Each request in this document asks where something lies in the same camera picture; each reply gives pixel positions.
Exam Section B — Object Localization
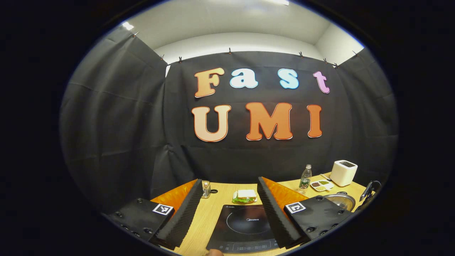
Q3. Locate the clear plastic water bottle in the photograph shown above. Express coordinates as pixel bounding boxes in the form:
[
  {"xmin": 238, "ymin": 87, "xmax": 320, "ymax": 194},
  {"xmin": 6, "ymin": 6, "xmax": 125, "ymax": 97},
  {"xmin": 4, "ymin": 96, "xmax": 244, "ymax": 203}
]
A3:
[{"xmin": 299, "ymin": 164, "xmax": 312, "ymax": 194}]

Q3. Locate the sandwich with lettuce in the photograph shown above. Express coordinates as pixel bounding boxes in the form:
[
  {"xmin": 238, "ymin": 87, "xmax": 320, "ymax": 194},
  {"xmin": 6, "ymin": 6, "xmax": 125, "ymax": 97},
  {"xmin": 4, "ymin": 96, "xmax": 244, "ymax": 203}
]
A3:
[{"xmin": 232, "ymin": 190, "xmax": 258, "ymax": 205}]

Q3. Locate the black induction cooktop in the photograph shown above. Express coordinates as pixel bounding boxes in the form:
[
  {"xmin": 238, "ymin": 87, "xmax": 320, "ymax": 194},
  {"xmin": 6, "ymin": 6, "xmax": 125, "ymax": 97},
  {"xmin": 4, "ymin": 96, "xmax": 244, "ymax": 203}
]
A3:
[{"xmin": 205, "ymin": 204, "xmax": 281, "ymax": 254}]

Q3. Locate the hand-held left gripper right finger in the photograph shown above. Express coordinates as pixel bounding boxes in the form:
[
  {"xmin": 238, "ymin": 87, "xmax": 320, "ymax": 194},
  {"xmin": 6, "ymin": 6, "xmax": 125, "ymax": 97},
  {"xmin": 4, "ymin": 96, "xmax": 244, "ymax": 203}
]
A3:
[{"xmin": 257, "ymin": 176, "xmax": 353, "ymax": 249}]

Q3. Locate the white toaster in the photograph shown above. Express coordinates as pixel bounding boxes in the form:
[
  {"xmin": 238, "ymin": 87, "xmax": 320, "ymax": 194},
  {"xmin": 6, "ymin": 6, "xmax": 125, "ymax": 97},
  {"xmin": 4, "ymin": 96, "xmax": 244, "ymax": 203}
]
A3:
[{"xmin": 330, "ymin": 160, "xmax": 358, "ymax": 187}]

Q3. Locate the white divided bean dish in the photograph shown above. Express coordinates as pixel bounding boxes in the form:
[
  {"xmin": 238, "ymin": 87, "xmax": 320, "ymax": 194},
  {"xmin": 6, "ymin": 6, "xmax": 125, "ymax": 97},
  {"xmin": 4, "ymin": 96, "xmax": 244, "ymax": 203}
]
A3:
[{"xmin": 310, "ymin": 180, "xmax": 334, "ymax": 192}]

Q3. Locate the black backdrop cloth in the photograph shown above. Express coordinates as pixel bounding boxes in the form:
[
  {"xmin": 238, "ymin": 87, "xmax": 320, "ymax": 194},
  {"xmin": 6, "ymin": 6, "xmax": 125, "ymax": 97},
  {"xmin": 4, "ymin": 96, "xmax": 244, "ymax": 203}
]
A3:
[{"xmin": 59, "ymin": 25, "xmax": 398, "ymax": 217}]

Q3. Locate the steel pot with black handle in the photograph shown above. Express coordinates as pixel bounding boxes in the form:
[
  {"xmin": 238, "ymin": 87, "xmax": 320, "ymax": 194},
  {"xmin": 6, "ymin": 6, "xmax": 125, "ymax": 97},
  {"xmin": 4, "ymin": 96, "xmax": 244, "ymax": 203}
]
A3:
[{"xmin": 323, "ymin": 181, "xmax": 381, "ymax": 213}]

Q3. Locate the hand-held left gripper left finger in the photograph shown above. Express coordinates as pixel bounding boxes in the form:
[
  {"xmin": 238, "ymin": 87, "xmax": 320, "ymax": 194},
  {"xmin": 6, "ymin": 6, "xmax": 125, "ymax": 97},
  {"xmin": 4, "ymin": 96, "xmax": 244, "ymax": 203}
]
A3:
[{"xmin": 107, "ymin": 178, "xmax": 204, "ymax": 250}]

